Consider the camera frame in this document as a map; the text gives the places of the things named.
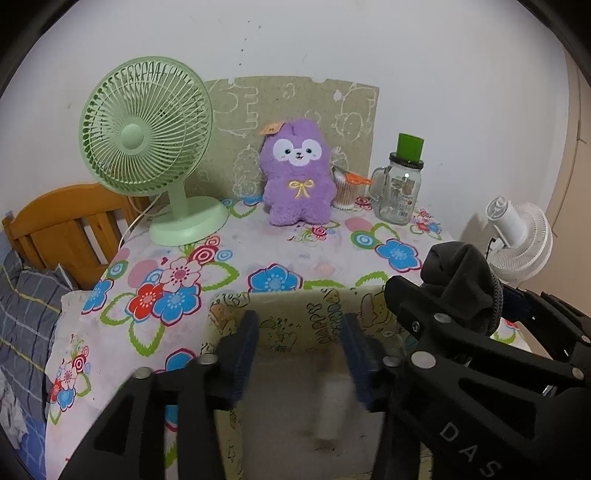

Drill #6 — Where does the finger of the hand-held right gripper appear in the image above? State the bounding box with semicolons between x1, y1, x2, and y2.
384;276;497;384
501;286;591;370

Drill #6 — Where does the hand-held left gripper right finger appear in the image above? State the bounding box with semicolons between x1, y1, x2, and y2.
342;313;419;480

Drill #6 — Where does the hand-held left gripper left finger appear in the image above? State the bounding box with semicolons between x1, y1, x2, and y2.
60;310;260;480

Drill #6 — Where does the black sock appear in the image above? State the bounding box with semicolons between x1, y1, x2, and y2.
422;242;505;337

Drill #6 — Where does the cartoon print fabric storage box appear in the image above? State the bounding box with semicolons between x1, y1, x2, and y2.
203;284;407;480

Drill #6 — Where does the white clip fan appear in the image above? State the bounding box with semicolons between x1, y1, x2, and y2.
482;196;554;281

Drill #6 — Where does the floral tablecloth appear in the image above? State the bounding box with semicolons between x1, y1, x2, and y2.
44;194;532;480

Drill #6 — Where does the glass jar mug green lid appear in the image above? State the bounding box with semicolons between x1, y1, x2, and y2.
369;133;426;226

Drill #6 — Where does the beige wooden door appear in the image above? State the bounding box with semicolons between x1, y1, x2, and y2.
545;46;591;305

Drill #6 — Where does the cotton swab container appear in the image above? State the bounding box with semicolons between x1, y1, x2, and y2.
331;166;372;212

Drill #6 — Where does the purple plush toy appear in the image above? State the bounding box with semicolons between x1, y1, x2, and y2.
257;117;338;227

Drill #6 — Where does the grey plaid pillow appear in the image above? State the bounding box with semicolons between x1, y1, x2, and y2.
0;251;79;444

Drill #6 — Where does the wooden bed headboard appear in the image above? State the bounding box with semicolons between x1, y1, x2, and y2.
2;183;139;291

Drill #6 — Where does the green desk fan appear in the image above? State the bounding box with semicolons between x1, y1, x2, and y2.
78;58;230;247

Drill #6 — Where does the beige cartoon print mat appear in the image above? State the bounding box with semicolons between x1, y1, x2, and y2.
203;76;380;204

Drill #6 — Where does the white fan cable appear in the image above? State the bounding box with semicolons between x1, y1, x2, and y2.
120;194;161;245

